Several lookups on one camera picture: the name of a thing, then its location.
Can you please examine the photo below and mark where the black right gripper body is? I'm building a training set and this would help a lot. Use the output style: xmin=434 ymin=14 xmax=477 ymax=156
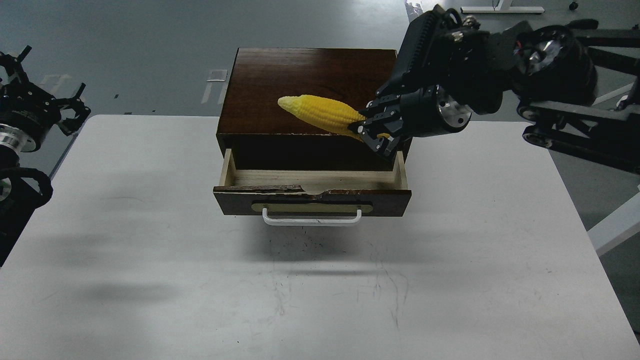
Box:
xmin=398 ymin=84 xmax=473 ymax=138

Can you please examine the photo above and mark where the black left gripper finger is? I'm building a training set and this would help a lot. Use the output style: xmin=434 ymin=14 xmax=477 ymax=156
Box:
xmin=55 ymin=83 xmax=91 ymax=137
xmin=0 ymin=45 xmax=32 ymax=88

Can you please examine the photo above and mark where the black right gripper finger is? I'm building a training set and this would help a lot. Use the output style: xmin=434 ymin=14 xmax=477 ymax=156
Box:
xmin=358 ymin=120 xmax=406 ymax=161
xmin=356 ymin=93 xmax=403 ymax=126

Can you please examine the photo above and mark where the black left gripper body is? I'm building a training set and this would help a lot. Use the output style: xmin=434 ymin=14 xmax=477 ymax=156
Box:
xmin=1 ymin=83 xmax=61 ymax=153

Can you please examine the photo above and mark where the yellow toy corn cob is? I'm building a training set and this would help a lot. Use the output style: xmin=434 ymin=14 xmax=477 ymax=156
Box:
xmin=277 ymin=95 xmax=365 ymax=142

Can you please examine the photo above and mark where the wooden drawer with white handle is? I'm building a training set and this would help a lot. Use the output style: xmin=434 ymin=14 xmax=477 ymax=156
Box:
xmin=212 ymin=150 xmax=412 ymax=227

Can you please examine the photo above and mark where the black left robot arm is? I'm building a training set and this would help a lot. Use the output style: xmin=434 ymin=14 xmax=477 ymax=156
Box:
xmin=0 ymin=45 xmax=91 ymax=264

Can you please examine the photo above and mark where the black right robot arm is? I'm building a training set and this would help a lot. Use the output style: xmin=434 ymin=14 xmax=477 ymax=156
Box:
xmin=348 ymin=7 xmax=639 ymax=174

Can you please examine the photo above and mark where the dark wooden drawer cabinet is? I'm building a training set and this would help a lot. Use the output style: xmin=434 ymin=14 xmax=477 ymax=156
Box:
xmin=216 ymin=48 xmax=413 ymax=172

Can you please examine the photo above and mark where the white table leg base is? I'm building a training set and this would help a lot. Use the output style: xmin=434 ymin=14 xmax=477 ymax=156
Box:
xmin=460 ymin=0 xmax=546 ymax=15

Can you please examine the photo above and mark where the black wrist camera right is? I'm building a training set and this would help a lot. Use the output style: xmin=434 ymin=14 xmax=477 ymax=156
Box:
xmin=375 ymin=4 xmax=490 ymax=105

